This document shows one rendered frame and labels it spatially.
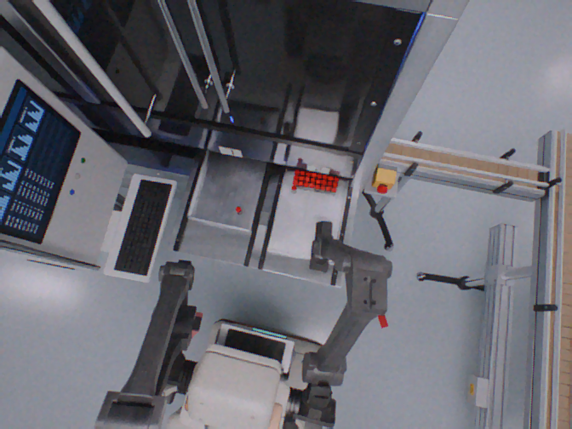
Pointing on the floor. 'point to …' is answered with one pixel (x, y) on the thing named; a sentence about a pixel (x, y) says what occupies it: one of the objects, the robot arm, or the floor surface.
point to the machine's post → (408, 81)
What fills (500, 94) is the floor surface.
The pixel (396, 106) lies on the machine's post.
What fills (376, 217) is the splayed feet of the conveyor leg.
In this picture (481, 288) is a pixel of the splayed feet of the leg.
